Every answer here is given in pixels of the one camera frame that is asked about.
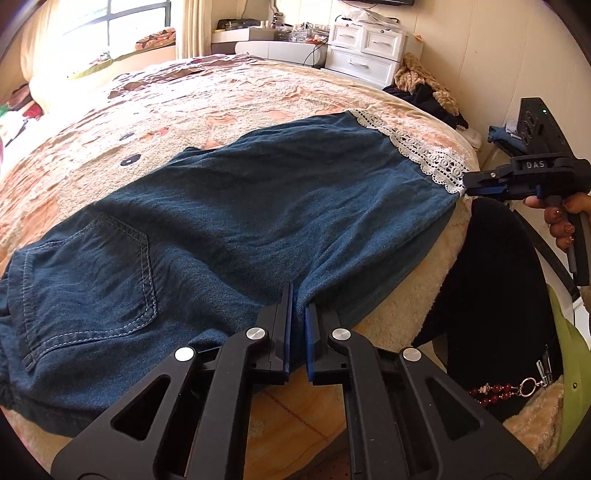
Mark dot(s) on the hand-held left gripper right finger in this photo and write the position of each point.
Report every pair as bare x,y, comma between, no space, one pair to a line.
310,344

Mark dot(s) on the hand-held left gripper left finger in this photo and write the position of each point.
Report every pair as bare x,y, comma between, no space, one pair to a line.
288,332

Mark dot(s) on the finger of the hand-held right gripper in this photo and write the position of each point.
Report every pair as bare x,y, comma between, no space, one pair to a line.
485,177
489,190

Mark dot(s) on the blue denim pants lace trim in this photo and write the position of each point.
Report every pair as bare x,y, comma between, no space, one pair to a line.
254,207

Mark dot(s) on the person's right hand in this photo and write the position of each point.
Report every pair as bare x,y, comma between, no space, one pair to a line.
556,216

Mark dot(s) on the blue folded clothes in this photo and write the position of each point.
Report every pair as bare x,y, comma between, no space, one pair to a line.
505,134

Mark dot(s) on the white bin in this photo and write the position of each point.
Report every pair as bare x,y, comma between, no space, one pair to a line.
471,137

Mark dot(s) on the yellow knitted garment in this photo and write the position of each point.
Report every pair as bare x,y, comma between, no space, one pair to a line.
415,74

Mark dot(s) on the white drawer cabinet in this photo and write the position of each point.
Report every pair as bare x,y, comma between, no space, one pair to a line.
369,50

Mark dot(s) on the green plastic seat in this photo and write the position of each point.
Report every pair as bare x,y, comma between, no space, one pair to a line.
572,360

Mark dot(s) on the clear plastic bag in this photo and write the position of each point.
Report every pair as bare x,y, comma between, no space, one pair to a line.
364,17

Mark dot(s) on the peach printed bed blanket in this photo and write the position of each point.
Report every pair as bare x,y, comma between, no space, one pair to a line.
207,106

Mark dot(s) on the white vanity table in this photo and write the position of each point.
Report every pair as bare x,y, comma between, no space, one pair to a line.
272,46

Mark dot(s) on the clutter of cosmetics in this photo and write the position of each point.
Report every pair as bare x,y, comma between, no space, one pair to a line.
277,28

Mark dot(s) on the brown grey quilt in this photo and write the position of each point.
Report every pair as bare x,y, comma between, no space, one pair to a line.
184,71

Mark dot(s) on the cream curtain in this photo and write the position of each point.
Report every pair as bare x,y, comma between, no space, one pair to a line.
46,41
194,27

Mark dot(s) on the green windowsill mat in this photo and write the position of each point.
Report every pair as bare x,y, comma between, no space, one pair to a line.
120,60

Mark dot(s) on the orange patterned cushion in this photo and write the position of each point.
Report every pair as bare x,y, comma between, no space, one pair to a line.
157,39

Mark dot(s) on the colourful clothes heap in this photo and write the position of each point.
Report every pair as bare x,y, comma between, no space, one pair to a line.
23,106

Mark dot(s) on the window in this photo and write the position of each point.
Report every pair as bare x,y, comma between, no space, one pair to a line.
134,18

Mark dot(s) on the black wall television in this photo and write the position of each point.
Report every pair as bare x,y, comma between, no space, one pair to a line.
383,2

